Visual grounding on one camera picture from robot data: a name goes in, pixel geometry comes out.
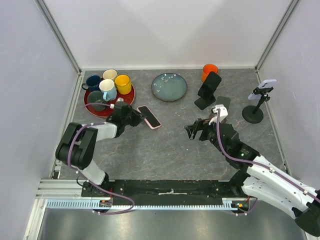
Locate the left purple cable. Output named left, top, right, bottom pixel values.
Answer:
left=67, top=102, right=136, bottom=216

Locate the light blue white mug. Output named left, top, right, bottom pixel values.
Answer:
left=99, top=79, right=117, bottom=102

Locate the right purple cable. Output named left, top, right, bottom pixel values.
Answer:
left=214, top=108, right=320, bottom=217

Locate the teal ceramic plate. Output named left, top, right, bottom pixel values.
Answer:
left=151, top=72, right=187, bottom=102

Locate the black tripod phone stand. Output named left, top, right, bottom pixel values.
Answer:
left=242, top=92, right=270, bottom=124

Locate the cream mug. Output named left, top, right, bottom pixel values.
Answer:
left=102, top=69, right=118, bottom=81

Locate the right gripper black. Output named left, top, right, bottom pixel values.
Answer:
left=184, top=115, right=228, bottom=156

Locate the black phone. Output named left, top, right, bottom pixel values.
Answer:
left=197, top=71, right=222, bottom=100

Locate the black folding phone stand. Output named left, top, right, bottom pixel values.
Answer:
left=194, top=92, right=216, bottom=110

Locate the yellow cup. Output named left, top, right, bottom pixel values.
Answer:
left=114, top=74, right=132, bottom=95

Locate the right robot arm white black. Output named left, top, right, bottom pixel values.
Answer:
left=184, top=118, right=320, bottom=237

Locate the purple case phone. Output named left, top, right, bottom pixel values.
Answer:
left=248, top=79, right=277, bottom=101

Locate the pink case phone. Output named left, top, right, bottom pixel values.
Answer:
left=137, top=105, right=162, bottom=130

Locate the orange mug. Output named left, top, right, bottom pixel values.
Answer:
left=201, top=63, right=219, bottom=82

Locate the purple cable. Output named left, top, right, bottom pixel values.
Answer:
left=67, top=102, right=136, bottom=216
left=214, top=108, right=320, bottom=217

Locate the dark blue mug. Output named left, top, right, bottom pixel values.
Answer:
left=81, top=75, right=102, bottom=92

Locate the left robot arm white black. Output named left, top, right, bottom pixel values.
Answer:
left=55, top=102, right=146, bottom=197

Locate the right aluminium frame post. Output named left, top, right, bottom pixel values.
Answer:
left=254, top=0, right=300, bottom=73

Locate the red round tray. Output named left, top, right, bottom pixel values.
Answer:
left=83, top=86, right=135, bottom=118

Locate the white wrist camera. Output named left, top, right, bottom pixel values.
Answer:
left=115, top=97, right=126, bottom=105
left=208, top=104, right=228, bottom=125

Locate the left aluminium frame post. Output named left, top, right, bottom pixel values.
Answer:
left=35, top=0, right=82, bottom=75

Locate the grey mug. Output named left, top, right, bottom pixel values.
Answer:
left=87, top=90, right=110, bottom=112

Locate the wooden base phone stand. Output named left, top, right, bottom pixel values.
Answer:
left=209, top=96, right=231, bottom=125

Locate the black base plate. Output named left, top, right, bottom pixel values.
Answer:
left=81, top=178, right=248, bottom=206

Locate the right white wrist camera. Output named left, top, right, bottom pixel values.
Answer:
left=208, top=104, right=228, bottom=125

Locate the aluminium frame post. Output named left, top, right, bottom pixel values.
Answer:
left=35, top=0, right=82, bottom=75
left=254, top=0, right=300, bottom=73

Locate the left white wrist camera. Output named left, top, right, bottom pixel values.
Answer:
left=115, top=97, right=126, bottom=105

